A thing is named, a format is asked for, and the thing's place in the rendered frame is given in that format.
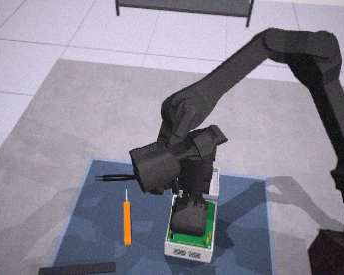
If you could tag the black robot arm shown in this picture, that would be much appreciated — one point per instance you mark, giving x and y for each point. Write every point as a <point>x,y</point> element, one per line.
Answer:
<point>314,59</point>

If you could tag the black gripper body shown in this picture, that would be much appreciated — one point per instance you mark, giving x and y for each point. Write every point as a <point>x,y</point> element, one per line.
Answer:
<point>191,217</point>

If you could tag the blue work mat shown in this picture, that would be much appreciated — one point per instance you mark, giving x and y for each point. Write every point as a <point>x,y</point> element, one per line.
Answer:
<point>94,230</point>

